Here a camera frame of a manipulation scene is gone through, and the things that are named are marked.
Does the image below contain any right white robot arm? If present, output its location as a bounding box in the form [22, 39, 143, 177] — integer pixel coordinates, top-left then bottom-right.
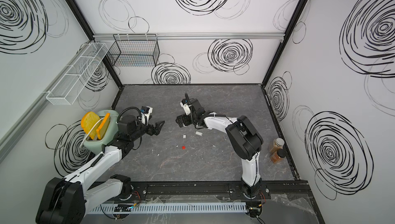
[175, 95, 263, 199]

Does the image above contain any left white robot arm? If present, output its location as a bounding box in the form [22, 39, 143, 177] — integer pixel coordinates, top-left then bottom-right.
[36, 116, 165, 224]

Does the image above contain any orange toast slice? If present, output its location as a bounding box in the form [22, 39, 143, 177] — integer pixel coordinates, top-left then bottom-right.
[96, 114, 111, 140]

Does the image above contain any green toaster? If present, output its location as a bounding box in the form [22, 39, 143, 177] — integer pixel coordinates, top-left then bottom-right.
[80, 110, 119, 155]

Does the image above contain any round yellow toast slice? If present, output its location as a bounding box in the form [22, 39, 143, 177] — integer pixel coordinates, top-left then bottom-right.
[81, 111, 100, 140]

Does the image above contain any light spice jar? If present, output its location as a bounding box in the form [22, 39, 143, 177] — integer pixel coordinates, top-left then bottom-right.
[268, 138, 285, 154]

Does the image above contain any dark orange spice jar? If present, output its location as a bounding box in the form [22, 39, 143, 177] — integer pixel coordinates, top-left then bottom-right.
[270, 149, 286, 163]

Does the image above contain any black corrugated cable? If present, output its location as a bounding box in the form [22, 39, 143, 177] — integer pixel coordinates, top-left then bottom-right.
[116, 106, 143, 123]

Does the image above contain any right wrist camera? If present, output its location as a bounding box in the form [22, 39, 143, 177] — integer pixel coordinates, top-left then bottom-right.
[180, 100, 191, 116]

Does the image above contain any white wire shelf basket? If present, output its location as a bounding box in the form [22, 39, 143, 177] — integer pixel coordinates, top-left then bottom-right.
[46, 43, 109, 105]

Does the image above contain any black wire basket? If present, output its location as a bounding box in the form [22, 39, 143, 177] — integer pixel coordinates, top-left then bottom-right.
[107, 33, 160, 67]

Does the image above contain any grey slotted cable duct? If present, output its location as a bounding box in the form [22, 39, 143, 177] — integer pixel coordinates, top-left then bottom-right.
[90, 202, 248, 215]

